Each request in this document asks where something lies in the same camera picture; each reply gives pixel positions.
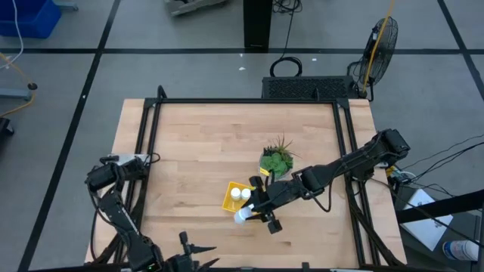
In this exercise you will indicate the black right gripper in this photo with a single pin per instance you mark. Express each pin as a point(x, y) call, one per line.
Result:
point(280, 194)

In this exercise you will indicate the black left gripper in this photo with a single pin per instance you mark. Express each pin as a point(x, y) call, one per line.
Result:
point(181, 264)

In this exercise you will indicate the white ball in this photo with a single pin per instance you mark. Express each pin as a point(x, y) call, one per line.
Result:
point(246, 193)

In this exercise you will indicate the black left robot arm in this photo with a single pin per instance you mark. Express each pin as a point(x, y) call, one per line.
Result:
point(121, 215)

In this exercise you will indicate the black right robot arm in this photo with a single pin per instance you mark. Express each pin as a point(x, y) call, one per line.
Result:
point(351, 162)

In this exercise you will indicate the yellow plastic basket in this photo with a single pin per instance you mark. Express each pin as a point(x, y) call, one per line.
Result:
point(228, 204)

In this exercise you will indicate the succulents in triangle-patterned pot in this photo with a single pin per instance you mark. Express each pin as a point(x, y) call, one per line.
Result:
point(280, 160)

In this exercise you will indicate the black edge clamp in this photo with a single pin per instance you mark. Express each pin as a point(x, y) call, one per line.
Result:
point(305, 266)

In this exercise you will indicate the black perforated computer case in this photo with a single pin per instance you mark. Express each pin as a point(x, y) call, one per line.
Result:
point(302, 87)

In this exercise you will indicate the white flat box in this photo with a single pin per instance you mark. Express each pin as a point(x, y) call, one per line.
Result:
point(427, 226)

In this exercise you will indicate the black beam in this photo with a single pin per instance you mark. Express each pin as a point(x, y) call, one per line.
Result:
point(446, 206)

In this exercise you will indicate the white and blue bottle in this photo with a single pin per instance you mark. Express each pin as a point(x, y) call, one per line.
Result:
point(459, 250)

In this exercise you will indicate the black floor fan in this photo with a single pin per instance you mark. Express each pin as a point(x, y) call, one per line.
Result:
point(389, 41)

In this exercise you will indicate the grey metal cart base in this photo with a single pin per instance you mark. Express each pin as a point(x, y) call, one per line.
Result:
point(189, 5)

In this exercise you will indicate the black floor object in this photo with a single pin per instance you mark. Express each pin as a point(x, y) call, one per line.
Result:
point(4, 126)

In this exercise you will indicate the grey table foot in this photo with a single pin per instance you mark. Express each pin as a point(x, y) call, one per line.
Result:
point(15, 94)

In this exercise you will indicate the blue plastic bin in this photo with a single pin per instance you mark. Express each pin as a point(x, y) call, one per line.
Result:
point(38, 19)

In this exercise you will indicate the silver frame bracket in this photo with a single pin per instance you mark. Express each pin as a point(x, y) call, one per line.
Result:
point(351, 270)

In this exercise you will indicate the black aluminium table frame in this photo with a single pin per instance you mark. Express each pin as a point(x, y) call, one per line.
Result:
point(246, 101)

